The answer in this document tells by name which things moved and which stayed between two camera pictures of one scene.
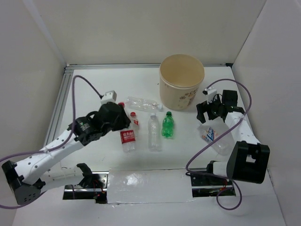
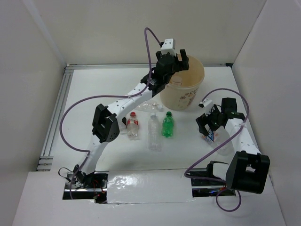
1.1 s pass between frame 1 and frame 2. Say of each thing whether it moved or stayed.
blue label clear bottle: stayed
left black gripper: moved
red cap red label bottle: moved
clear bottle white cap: stayed
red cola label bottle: stayed
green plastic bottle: stayed
